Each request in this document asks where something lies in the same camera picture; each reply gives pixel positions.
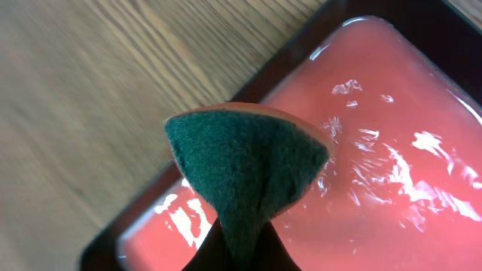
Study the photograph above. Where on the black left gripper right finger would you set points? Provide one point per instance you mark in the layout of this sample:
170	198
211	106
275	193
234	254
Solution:
271	254

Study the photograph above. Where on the dark tray with red liquid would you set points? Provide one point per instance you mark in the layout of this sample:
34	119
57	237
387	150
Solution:
396	87

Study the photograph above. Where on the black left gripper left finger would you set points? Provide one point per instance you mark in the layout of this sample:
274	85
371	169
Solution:
213	254

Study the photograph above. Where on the green and pink sponge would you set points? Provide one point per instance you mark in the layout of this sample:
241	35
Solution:
249	162

